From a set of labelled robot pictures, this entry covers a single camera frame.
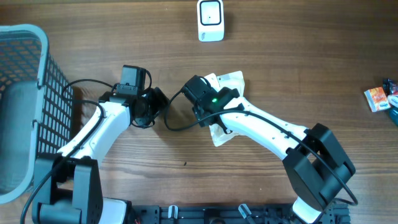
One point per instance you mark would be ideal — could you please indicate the grey plastic shopping basket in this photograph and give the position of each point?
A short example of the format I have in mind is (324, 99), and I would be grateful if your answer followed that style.
(34, 117)

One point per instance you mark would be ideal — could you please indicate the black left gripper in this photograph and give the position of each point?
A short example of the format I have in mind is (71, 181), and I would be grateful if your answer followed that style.
(160, 100)

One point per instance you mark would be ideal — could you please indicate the white barcode scanner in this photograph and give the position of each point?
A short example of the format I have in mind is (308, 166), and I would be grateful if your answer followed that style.
(210, 20)

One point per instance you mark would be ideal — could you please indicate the red tissue pack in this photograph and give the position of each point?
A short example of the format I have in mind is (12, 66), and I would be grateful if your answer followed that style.
(393, 100)

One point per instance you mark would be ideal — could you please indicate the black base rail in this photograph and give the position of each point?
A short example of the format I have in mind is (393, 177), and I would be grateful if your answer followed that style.
(262, 214)

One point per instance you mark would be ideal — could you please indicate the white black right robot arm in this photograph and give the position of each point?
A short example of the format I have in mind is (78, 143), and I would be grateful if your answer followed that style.
(315, 162)

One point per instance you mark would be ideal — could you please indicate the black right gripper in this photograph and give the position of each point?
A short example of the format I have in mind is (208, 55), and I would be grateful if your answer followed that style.
(198, 112)

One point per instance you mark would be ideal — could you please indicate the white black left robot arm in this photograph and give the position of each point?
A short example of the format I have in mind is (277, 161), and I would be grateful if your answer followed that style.
(67, 186)

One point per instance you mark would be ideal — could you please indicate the orange tissue pack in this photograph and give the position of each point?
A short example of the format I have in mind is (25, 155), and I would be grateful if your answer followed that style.
(377, 99)

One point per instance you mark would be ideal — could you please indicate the beige plastic pouch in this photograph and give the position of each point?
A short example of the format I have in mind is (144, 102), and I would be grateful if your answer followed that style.
(231, 80)

